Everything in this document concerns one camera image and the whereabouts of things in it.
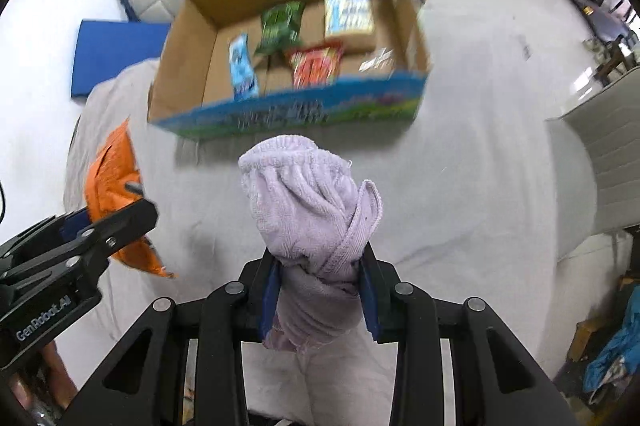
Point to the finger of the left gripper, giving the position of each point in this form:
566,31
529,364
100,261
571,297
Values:
75,223
110,234

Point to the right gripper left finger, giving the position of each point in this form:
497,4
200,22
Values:
141,381

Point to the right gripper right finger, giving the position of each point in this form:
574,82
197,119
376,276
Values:
496,380

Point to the orange snack packet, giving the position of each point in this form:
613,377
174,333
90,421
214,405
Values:
106,193

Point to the lavender towel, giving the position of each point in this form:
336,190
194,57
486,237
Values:
316,220

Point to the light blue long packet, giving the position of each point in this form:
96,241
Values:
243,78

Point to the red snack packet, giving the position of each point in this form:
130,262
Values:
315,66

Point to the green snack packet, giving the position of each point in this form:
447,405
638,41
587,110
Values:
281,26

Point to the yellow blue tissue pack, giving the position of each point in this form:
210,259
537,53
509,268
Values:
348,19

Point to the blue bag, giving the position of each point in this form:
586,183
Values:
620,356

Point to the blue foam mat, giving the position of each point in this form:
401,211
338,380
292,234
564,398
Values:
105,48

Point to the grey table cloth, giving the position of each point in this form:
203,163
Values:
468,190

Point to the grey office chair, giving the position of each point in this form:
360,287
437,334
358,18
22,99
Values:
595,158

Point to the open cardboard box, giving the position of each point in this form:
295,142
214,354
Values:
380,78

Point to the brown wooden chair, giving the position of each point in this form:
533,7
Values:
614,61

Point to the treadmill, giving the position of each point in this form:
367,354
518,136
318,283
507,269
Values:
605,26

